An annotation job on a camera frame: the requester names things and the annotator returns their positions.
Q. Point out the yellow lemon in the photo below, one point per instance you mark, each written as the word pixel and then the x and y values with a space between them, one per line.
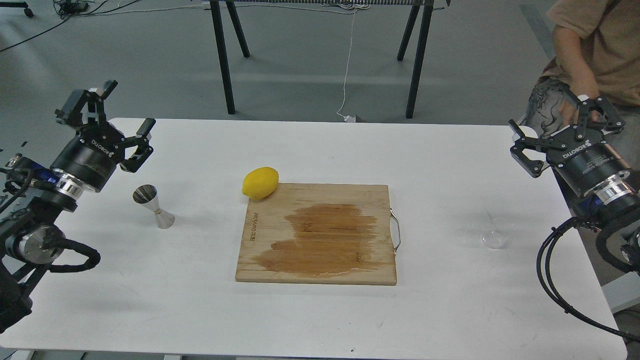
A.
pixel 260 183

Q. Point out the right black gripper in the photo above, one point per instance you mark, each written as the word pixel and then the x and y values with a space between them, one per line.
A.
pixel 585 160

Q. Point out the wooden cutting board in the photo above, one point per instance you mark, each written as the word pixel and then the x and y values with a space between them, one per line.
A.
pixel 319 233

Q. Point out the person in brown shirt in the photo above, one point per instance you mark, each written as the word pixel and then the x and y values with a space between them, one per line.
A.
pixel 596 45

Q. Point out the clear glass cup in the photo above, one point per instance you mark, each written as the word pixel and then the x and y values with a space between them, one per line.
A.
pixel 498 230

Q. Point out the steel double jigger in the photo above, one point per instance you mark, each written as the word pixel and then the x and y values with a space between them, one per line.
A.
pixel 147 196

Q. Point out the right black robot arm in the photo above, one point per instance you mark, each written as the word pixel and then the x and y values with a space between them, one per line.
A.
pixel 611 209

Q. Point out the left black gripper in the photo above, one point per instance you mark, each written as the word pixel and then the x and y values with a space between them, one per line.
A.
pixel 98 146

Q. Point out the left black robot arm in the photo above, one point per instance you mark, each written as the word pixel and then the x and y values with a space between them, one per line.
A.
pixel 37 195

